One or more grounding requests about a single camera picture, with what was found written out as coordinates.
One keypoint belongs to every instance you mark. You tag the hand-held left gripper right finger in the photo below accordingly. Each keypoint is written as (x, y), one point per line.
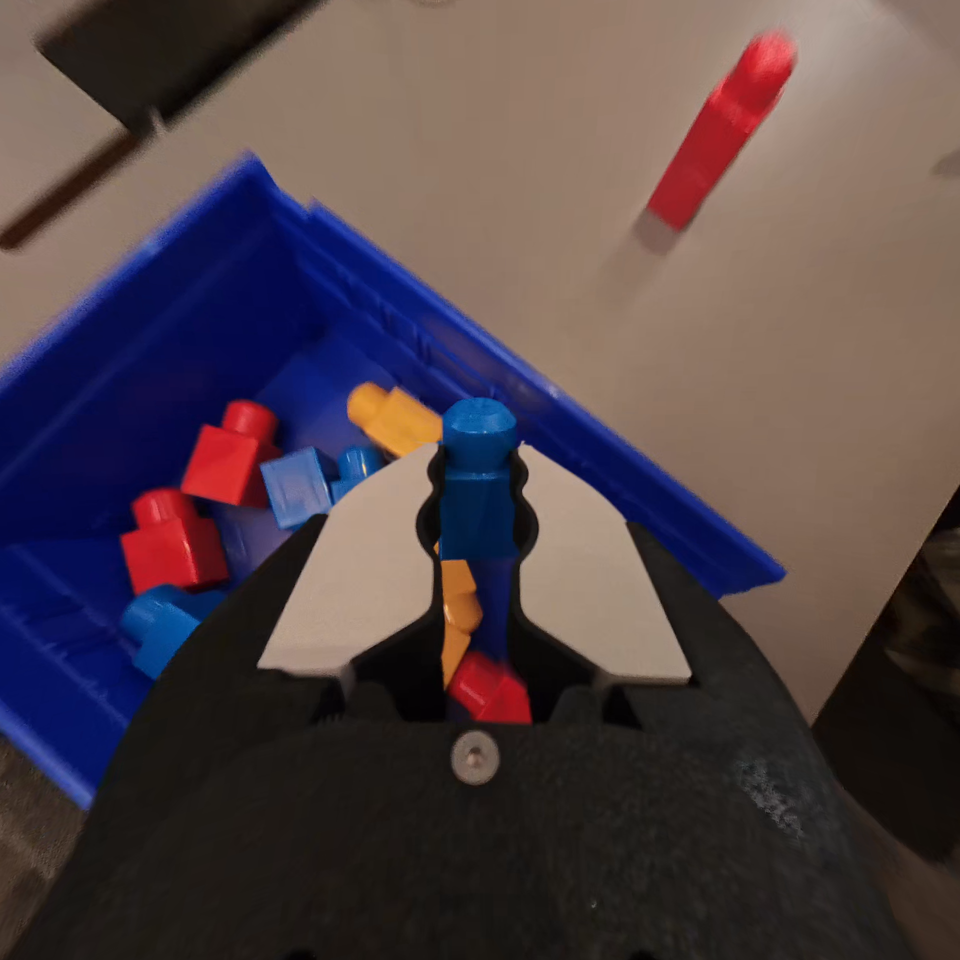
(600, 592)

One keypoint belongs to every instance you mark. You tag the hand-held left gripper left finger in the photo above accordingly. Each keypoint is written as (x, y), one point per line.
(352, 577)

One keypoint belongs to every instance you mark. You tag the blue mega block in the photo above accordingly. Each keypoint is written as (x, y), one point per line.
(480, 517)

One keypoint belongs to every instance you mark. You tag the pile of colourful mega blocks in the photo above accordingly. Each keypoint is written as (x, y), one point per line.
(172, 540)

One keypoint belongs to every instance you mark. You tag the blue plastic bin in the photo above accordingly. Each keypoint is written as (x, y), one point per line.
(112, 360)

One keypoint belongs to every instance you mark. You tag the red mega block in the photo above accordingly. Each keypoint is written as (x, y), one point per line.
(765, 67)
(694, 172)

